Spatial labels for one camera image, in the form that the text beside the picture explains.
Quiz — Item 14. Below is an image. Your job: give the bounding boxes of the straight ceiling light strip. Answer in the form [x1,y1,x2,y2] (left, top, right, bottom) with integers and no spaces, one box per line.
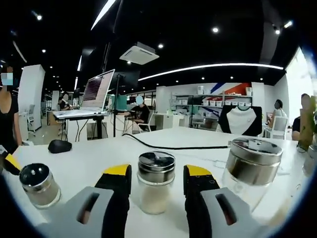
[138,62,284,82]

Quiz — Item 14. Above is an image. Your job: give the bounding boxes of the white standing desk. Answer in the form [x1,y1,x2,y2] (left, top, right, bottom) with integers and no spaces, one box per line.
[53,113,110,142]

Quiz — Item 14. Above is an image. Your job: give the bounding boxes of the curved ceiling light strip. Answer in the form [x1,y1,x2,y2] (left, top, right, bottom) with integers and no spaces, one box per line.
[90,0,117,31]

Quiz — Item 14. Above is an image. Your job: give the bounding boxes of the shelf with white bins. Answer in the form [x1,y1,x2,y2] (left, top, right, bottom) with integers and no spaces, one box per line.
[171,85,254,125]

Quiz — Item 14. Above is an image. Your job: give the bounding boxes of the chair with white black shirt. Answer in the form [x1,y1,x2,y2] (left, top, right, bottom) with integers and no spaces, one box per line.
[217,104,264,137]

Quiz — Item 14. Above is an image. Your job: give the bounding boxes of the white laptop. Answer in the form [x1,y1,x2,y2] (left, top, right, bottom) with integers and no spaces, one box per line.
[53,68,116,119]

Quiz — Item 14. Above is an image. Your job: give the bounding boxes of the small seasoning bottle white powder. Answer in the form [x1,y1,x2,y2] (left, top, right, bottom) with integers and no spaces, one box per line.
[19,163,61,210]
[136,151,176,215]

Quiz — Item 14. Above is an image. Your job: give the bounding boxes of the black tripod stand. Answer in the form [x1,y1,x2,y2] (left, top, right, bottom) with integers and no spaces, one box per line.
[112,72,125,138]

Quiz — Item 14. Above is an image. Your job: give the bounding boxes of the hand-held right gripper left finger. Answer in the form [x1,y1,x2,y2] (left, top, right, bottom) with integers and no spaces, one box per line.
[37,163,132,238]

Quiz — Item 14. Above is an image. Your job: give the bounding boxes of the tall seasoning bottle brown contents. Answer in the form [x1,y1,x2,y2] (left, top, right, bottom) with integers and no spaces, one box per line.
[221,137,283,212]

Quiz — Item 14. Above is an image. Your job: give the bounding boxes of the black computer mouse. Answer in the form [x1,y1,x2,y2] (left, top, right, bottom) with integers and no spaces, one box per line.
[47,139,73,154]

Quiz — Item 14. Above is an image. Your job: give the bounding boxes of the large green potted plant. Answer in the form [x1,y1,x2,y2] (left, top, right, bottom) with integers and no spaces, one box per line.
[298,95,317,152]

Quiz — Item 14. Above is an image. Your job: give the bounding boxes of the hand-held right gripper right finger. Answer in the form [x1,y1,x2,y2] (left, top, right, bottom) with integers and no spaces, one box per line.
[183,165,269,238]

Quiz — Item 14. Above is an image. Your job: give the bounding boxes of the black power cable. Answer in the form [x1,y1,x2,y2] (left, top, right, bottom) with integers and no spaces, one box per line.
[122,133,230,151]

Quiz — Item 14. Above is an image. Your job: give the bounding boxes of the ceiling air conditioner unit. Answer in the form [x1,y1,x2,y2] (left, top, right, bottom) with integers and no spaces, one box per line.
[119,42,160,66]

